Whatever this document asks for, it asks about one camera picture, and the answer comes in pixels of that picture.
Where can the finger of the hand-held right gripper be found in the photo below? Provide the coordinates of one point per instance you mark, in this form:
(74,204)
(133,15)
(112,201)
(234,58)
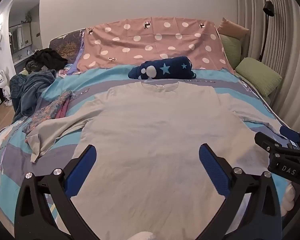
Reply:
(290,133)
(265,141)

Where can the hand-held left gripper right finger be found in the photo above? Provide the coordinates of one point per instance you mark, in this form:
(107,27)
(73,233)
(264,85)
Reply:
(212,170)

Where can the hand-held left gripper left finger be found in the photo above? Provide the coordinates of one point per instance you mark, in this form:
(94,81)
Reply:
(81,171)

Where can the white t-shirt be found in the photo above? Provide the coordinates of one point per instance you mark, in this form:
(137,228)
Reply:
(152,130)

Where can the black clothes pile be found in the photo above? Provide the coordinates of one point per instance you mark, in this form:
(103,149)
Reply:
(50,58)

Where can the person's right hand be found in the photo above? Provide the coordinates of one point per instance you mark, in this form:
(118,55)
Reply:
(288,200)

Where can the maroon cloth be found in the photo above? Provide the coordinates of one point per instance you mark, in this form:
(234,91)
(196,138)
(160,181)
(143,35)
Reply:
(62,110)

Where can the large green pillow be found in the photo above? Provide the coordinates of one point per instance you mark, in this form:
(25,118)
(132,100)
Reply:
(257,76)

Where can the floral cloth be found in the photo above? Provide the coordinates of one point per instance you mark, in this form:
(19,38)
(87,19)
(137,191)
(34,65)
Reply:
(45,112)

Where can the grey curtain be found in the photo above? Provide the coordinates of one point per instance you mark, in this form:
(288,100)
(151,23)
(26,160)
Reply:
(290,55)

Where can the dark blue blanket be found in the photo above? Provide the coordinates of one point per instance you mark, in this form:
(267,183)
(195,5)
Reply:
(30,90)

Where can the small green pillow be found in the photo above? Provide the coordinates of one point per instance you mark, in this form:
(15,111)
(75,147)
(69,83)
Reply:
(231,50)

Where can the blue striped duvet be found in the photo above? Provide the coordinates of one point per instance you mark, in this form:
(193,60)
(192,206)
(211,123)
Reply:
(115,77)

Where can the navy star blanket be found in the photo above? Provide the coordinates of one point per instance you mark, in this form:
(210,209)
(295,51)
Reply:
(170,67)

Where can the white bear figure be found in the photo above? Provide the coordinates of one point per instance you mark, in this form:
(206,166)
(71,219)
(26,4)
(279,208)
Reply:
(4,85)

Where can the beige pillow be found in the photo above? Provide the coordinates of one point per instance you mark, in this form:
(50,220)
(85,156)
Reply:
(230,28)

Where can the black floor lamp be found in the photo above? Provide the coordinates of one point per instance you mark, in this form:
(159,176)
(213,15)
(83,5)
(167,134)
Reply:
(268,8)

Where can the brown patterned pillow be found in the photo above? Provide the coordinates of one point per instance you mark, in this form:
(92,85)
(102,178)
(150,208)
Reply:
(67,45)

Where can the pink polka dot sheet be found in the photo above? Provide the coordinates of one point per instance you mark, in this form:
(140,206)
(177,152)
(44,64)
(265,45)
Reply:
(152,37)

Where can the mirror cabinet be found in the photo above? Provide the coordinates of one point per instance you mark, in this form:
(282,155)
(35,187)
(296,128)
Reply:
(21,37)

